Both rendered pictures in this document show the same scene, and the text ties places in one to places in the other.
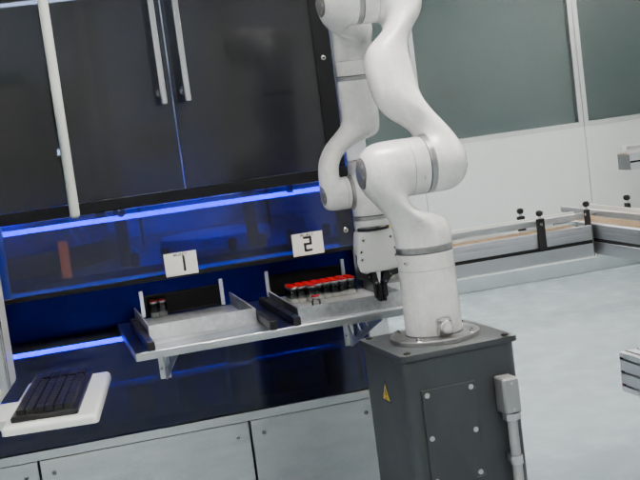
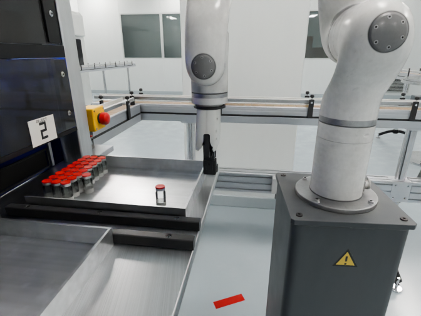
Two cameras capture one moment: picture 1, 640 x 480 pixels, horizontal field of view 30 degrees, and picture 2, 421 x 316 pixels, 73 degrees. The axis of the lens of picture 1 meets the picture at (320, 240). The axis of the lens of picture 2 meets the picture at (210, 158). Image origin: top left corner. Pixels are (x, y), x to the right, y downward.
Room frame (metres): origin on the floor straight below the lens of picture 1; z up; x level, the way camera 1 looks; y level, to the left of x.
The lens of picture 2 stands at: (2.54, 0.50, 1.19)
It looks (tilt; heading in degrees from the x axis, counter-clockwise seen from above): 20 degrees down; 292
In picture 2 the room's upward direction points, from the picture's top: straight up
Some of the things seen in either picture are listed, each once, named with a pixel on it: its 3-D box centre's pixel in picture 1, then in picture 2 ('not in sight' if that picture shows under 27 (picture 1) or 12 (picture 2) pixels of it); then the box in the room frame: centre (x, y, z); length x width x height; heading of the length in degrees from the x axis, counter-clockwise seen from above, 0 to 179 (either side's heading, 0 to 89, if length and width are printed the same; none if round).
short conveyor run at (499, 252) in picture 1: (475, 245); (96, 120); (3.44, -0.45, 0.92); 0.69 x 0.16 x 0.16; 104
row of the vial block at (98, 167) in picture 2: (322, 290); (86, 177); (3.06, 0.01, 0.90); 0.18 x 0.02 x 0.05; 103
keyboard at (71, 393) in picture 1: (53, 391); not in sight; (2.64, 0.64, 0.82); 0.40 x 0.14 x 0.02; 6
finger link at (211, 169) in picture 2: (373, 287); (208, 163); (2.78, -0.11, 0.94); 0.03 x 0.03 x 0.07; 14
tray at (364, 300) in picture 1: (333, 297); (129, 182); (2.95, -0.01, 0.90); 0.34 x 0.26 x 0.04; 13
